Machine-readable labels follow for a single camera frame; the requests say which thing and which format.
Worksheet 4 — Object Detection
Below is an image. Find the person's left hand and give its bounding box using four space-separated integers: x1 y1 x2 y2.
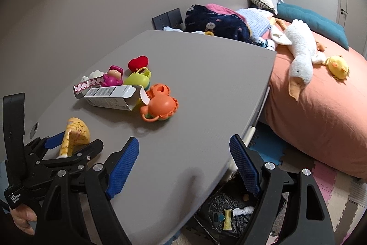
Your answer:
11 203 38 236

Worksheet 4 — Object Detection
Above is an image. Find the yellow chick plush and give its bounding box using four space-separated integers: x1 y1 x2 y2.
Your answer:
323 55 350 81

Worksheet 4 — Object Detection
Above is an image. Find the patterned white sock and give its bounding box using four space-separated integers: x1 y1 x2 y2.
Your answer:
255 37 277 51

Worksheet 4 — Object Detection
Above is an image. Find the pink doll figure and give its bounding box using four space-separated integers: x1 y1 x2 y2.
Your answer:
101 65 124 87

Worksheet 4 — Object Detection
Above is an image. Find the white cardboard box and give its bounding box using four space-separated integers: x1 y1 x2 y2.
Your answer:
83 84 150 112

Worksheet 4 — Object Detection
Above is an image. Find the small white toy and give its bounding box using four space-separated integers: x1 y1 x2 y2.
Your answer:
80 70 104 82

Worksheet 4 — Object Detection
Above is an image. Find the foam puzzle floor mat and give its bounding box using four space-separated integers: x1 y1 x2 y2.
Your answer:
183 124 365 245

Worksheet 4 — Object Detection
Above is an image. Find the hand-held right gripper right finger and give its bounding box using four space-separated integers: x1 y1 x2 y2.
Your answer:
229 134 336 245

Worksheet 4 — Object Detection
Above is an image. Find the crumpled white tissue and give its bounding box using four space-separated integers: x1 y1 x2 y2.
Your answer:
232 205 254 217

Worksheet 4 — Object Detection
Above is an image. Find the bed with orange cover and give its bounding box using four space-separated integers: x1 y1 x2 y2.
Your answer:
262 20 367 180

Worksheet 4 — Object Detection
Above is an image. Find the brown plush toy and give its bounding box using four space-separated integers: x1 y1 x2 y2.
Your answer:
275 17 287 32

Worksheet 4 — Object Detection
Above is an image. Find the light blue waffle blanket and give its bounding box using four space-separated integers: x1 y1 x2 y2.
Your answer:
236 8 277 37

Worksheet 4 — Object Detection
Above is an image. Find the teal cushion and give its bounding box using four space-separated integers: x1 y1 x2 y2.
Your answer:
275 2 350 51

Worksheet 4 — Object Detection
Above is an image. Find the black wall socket panel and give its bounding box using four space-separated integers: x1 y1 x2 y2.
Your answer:
152 8 184 31

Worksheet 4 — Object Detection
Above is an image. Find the navy printed blanket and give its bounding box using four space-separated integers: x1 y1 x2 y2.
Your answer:
184 4 253 42

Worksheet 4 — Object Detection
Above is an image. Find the yellow giraffe toy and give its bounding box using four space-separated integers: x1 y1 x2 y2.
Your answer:
56 117 91 160

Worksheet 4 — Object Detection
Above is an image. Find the white table leg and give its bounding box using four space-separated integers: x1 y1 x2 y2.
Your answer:
248 126 258 148

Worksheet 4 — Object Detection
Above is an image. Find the red plush heart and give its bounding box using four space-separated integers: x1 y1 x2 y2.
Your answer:
128 55 150 73

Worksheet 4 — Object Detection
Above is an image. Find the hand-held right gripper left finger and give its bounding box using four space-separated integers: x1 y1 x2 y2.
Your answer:
36 137 140 245

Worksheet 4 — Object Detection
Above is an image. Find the pink patterned paper strip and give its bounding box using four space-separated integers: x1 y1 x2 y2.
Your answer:
73 76 105 99

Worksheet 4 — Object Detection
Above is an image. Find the trash bin with black bag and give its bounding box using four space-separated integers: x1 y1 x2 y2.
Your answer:
195 173 287 237

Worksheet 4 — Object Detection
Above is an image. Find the white goose plush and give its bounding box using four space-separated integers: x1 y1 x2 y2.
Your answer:
271 19 328 102

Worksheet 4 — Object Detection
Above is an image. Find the green plastic toy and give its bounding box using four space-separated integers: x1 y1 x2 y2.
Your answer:
123 67 152 91

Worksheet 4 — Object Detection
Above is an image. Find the orange toy pot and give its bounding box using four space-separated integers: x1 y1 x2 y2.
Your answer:
140 84 179 122

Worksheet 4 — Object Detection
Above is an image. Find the yellow wrapper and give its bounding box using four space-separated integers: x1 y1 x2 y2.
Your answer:
223 210 233 231

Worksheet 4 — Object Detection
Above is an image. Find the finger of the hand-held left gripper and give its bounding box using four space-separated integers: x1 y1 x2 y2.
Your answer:
25 132 66 154
36 139 104 168

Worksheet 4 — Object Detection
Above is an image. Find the pink towel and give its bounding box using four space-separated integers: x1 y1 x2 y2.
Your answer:
206 3 244 22

